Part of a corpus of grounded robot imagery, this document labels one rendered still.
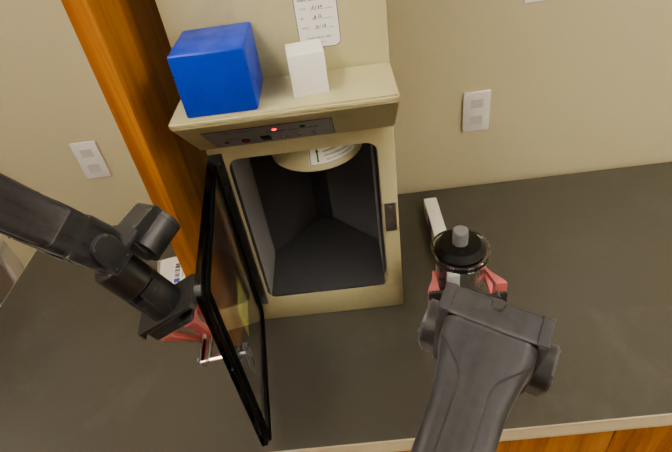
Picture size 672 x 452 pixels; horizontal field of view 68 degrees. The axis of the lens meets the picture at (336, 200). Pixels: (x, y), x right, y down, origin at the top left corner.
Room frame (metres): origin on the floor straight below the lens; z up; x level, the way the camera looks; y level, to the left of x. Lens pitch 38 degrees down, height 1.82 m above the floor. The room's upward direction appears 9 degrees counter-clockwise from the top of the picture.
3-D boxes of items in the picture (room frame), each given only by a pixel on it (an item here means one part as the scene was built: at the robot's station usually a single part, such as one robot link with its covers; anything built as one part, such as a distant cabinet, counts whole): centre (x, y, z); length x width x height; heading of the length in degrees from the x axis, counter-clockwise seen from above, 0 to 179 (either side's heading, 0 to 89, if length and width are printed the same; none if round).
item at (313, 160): (0.82, 0.02, 1.34); 0.18 x 0.18 x 0.05
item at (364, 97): (0.67, 0.05, 1.46); 0.32 x 0.11 x 0.10; 87
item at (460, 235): (0.64, -0.21, 1.18); 0.09 x 0.09 x 0.07
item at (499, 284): (0.60, -0.24, 1.10); 0.09 x 0.07 x 0.07; 176
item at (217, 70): (0.67, 0.13, 1.56); 0.10 x 0.10 x 0.09; 87
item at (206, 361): (0.49, 0.22, 1.20); 0.10 x 0.05 x 0.03; 3
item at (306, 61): (0.66, 0.01, 1.54); 0.05 x 0.05 x 0.06; 2
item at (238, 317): (0.56, 0.19, 1.19); 0.30 x 0.01 x 0.40; 3
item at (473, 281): (0.64, -0.21, 1.06); 0.11 x 0.11 x 0.21
